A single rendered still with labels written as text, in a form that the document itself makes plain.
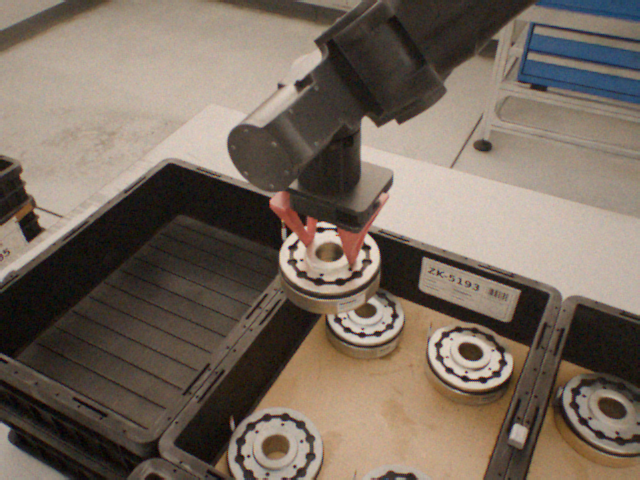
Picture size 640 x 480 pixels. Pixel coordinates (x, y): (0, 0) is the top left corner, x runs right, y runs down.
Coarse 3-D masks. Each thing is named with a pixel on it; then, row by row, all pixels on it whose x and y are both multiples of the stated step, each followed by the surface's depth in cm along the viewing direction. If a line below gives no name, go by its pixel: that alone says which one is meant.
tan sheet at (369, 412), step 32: (320, 320) 84; (416, 320) 84; (448, 320) 84; (320, 352) 80; (416, 352) 80; (512, 352) 80; (288, 384) 76; (320, 384) 76; (352, 384) 76; (384, 384) 76; (416, 384) 76; (512, 384) 76; (320, 416) 73; (352, 416) 73; (384, 416) 73; (416, 416) 73; (448, 416) 73; (480, 416) 73; (352, 448) 70; (384, 448) 70; (416, 448) 70; (448, 448) 70; (480, 448) 70
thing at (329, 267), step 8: (320, 240) 63; (328, 240) 63; (336, 240) 63; (312, 248) 62; (312, 256) 61; (344, 256) 61; (312, 264) 61; (320, 264) 60; (328, 264) 60; (336, 264) 60; (344, 264) 60; (328, 272) 60
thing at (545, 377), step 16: (576, 304) 72; (592, 304) 72; (560, 320) 71; (624, 320) 71; (560, 336) 71; (560, 352) 67; (544, 368) 66; (544, 384) 64; (544, 400) 63; (528, 416) 61; (528, 432) 62; (528, 448) 59; (512, 464) 58
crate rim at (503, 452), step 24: (408, 240) 81; (456, 264) 78; (480, 264) 77; (528, 288) 75; (552, 288) 74; (264, 312) 71; (552, 312) 72; (240, 360) 67; (528, 360) 66; (216, 384) 64; (528, 384) 64; (192, 408) 62; (168, 432) 60; (504, 432) 60; (168, 456) 58; (192, 456) 58; (504, 456) 58
